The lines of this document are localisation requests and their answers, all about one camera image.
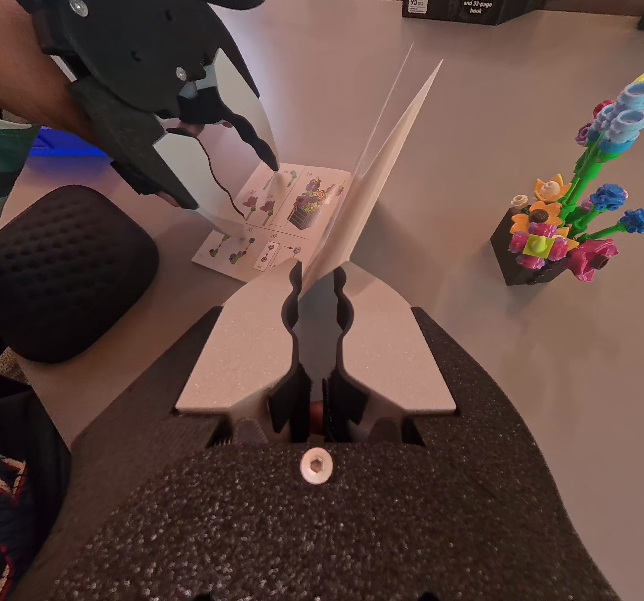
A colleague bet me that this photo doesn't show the person's left forearm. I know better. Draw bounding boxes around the person's left forearm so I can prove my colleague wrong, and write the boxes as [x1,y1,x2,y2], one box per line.
[0,117,41,199]

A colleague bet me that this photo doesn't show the green lego sprig blue buds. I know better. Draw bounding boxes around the green lego sprig blue buds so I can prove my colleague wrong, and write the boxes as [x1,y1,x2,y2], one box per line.
[556,73,644,215]

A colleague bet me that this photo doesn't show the blue plastic bin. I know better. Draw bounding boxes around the blue plastic bin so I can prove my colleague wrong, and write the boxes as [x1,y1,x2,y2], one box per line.
[30,126,110,158]

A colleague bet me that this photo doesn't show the black padded chair armrest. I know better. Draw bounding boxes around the black padded chair armrest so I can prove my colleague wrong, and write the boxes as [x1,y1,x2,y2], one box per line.
[0,185,161,364]

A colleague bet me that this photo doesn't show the lego flower bouquet model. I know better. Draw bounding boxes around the lego flower bouquet model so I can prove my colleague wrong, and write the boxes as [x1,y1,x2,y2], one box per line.
[490,73,644,287]

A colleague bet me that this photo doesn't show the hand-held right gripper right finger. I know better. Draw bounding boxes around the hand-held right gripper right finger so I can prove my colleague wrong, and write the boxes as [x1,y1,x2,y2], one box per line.
[322,261,459,443]

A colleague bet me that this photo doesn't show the person's black lettered jersey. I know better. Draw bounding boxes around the person's black lettered jersey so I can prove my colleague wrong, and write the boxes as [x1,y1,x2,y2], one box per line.
[0,390,71,592]

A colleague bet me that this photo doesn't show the lego instruction booklet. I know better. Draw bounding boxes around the lego instruction booklet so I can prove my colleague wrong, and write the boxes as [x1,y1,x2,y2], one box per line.
[192,43,444,285]

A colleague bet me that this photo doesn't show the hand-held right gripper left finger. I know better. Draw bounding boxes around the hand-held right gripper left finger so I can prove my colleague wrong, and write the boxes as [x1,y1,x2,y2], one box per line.
[174,257,312,444]

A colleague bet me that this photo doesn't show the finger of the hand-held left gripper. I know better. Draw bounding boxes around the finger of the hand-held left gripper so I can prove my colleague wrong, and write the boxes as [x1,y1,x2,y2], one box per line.
[152,127,247,240]
[177,48,281,173]

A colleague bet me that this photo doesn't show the person's left hand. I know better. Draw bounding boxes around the person's left hand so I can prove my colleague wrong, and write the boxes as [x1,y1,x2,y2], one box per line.
[0,0,97,145]

